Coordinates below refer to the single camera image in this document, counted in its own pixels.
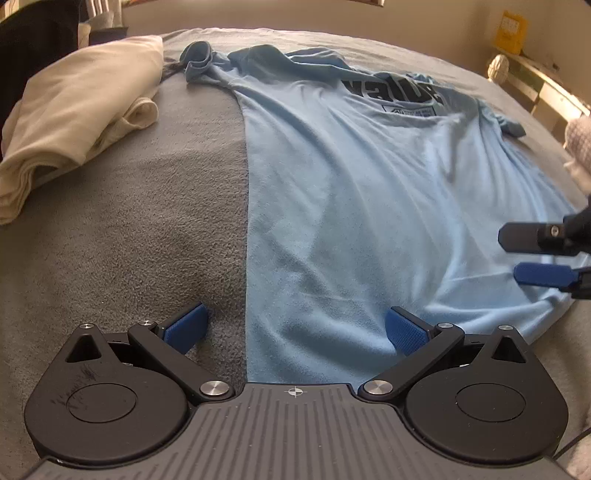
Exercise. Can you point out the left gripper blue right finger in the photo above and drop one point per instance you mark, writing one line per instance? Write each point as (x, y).
(407, 332)

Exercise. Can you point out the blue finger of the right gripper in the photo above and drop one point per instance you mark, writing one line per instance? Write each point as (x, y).
(532, 238)
(545, 275)

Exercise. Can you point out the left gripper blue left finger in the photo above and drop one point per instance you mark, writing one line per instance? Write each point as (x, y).
(186, 329)

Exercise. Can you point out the light blue t-shirt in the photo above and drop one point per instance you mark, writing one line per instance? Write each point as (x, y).
(369, 190)

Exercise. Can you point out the folded pink checked garment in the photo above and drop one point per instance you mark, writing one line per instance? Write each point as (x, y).
(578, 140)

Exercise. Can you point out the grey bed blanket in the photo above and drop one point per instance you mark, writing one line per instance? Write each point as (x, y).
(158, 221)

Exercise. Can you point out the wooden desk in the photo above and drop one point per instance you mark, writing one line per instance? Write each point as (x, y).
(548, 101)

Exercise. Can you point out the carved cream bedpost finial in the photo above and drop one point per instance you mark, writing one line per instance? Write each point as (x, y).
(498, 69)

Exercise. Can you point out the yellow box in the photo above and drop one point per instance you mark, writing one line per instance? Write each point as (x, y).
(511, 33)

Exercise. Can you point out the folded cream garment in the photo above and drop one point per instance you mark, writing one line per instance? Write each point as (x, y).
(73, 110)

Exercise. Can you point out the dark grey garment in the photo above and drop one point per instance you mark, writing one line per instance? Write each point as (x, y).
(170, 69)

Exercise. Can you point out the black bag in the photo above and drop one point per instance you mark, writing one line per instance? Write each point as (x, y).
(33, 38)

